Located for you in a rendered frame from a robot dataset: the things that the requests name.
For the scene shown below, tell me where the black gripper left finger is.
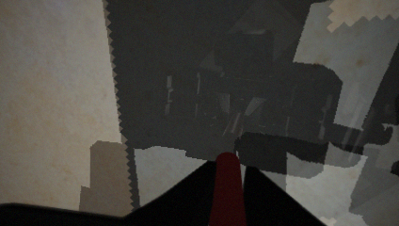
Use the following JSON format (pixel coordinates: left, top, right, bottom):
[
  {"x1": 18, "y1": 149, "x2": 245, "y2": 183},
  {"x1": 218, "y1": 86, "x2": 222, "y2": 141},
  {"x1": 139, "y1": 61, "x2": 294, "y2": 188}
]
[{"x1": 0, "y1": 161, "x2": 216, "y2": 226}]

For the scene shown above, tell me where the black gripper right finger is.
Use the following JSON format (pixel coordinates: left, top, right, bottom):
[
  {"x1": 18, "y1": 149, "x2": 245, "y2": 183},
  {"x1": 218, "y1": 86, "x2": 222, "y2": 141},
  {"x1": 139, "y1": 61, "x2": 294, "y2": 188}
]
[{"x1": 243, "y1": 166, "x2": 327, "y2": 226}]

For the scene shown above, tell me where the dark red peg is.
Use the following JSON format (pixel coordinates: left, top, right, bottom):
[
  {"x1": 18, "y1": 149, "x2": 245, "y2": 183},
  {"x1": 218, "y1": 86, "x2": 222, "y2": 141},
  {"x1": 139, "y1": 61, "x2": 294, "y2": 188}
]
[{"x1": 209, "y1": 152, "x2": 247, "y2": 226}]

